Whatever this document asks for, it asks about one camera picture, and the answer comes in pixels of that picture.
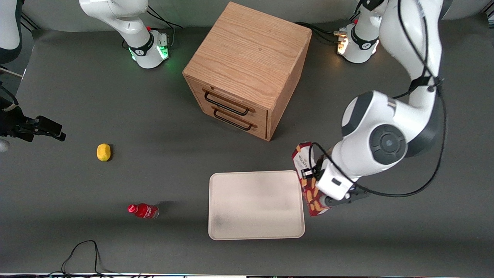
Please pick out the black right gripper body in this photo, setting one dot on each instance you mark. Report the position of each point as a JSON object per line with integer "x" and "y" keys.
{"x": 10, "y": 124}

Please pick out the red cookie box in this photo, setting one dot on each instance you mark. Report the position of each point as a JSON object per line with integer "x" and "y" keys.
{"x": 314, "y": 197}

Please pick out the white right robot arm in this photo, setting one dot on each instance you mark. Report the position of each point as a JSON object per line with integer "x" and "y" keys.
{"x": 115, "y": 13}

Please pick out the cream rectangular tray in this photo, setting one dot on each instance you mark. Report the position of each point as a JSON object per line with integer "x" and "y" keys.
{"x": 256, "y": 204}

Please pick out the yellow lemon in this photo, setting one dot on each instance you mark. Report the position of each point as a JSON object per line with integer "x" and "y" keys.
{"x": 103, "y": 152}

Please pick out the wooden drawer front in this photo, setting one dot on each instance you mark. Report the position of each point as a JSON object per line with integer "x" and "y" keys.
{"x": 197, "y": 89}
{"x": 262, "y": 129}

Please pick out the small red drink bottle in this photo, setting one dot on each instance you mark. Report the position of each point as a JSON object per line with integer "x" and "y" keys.
{"x": 144, "y": 211}

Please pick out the oak wooden drawer cabinet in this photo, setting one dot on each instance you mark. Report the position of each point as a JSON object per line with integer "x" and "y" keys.
{"x": 247, "y": 50}

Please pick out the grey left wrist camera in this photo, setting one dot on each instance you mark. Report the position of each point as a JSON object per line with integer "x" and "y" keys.
{"x": 347, "y": 197}

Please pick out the black frame strut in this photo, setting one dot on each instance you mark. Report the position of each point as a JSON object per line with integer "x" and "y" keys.
{"x": 30, "y": 21}

